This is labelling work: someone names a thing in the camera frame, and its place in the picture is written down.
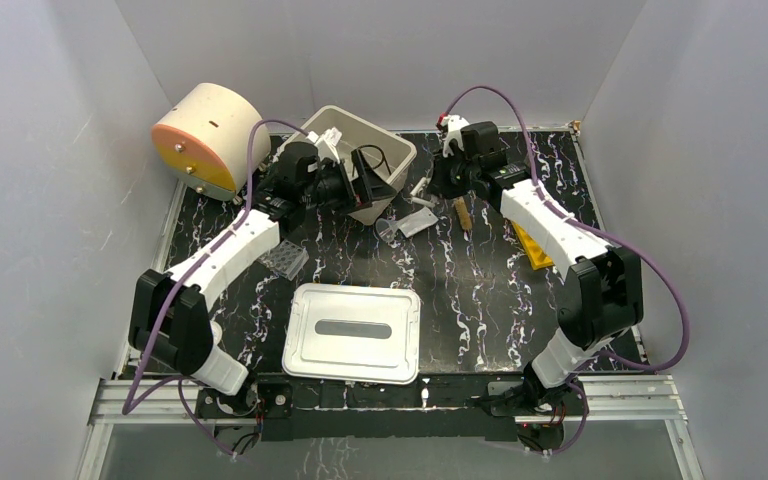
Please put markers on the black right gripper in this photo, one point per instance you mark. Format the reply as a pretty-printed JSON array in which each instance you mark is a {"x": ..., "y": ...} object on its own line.
[{"x": 438, "y": 183}]

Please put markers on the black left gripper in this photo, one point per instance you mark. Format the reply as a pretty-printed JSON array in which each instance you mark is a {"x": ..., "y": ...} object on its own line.
[{"x": 360, "y": 182}]

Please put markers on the black wire tripod stand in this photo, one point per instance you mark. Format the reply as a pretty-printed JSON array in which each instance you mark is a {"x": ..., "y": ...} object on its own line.
[{"x": 382, "y": 159}]

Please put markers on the white plastic clamp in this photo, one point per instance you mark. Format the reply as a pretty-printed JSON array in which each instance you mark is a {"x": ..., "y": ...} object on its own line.
[{"x": 419, "y": 195}]

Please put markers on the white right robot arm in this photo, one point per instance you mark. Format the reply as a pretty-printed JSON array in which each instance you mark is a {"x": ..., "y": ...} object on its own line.
[{"x": 603, "y": 282}]

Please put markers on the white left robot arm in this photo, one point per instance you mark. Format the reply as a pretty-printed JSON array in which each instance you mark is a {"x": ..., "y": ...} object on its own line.
[{"x": 170, "y": 319}]

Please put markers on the beige plastic bin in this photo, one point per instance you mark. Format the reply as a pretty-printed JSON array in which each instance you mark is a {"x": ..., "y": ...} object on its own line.
[{"x": 345, "y": 164}]

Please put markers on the clear plastic funnel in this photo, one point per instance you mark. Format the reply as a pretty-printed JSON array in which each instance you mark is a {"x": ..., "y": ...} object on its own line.
[{"x": 389, "y": 231}]

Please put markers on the brown test tube brush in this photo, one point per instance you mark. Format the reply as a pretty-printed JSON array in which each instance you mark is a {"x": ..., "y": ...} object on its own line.
[{"x": 463, "y": 214}]

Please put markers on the yellow test tube rack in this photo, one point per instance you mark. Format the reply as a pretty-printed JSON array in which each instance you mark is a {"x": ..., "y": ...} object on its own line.
[{"x": 537, "y": 258}]

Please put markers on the white bin lid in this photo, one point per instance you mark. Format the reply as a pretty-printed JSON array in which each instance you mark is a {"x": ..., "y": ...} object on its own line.
[{"x": 353, "y": 333}]

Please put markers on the beige cylindrical centrifuge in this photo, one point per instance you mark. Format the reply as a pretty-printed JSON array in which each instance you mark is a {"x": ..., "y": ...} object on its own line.
[{"x": 206, "y": 140}]

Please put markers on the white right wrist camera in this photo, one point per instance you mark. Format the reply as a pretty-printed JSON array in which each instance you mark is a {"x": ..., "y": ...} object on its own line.
[{"x": 450, "y": 127}]

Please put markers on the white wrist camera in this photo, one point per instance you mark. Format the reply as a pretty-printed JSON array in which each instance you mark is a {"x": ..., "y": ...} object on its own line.
[
  {"x": 326, "y": 144},
  {"x": 450, "y": 127}
]

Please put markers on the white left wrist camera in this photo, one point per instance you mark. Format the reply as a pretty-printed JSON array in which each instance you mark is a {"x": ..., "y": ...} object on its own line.
[{"x": 326, "y": 144}]

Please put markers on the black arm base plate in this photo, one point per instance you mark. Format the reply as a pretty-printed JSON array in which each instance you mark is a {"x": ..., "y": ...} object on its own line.
[{"x": 492, "y": 406}]

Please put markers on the aluminium frame rail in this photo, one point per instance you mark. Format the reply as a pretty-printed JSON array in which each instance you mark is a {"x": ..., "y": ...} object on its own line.
[{"x": 610, "y": 397}]

